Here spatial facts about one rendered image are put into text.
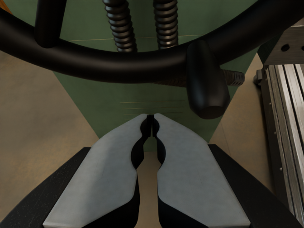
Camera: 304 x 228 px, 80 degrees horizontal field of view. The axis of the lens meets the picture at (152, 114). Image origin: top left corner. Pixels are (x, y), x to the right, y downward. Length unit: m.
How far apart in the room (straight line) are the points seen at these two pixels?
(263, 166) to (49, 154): 0.96
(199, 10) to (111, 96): 0.29
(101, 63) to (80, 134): 0.82
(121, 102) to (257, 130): 0.70
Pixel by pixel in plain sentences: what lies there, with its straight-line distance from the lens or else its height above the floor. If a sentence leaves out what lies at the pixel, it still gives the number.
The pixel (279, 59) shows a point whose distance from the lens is 0.42.
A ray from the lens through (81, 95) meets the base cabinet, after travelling 0.52.
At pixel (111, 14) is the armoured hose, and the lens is 0.21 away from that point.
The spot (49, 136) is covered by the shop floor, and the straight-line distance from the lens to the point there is 1.04.
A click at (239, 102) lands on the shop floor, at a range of 1.06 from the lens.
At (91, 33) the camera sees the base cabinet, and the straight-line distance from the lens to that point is 0.38.
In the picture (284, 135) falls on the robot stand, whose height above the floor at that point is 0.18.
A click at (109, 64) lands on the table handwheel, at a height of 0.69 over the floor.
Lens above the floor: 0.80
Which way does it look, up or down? 58 degrees down
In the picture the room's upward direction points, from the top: 5 degrees counter-clockwise
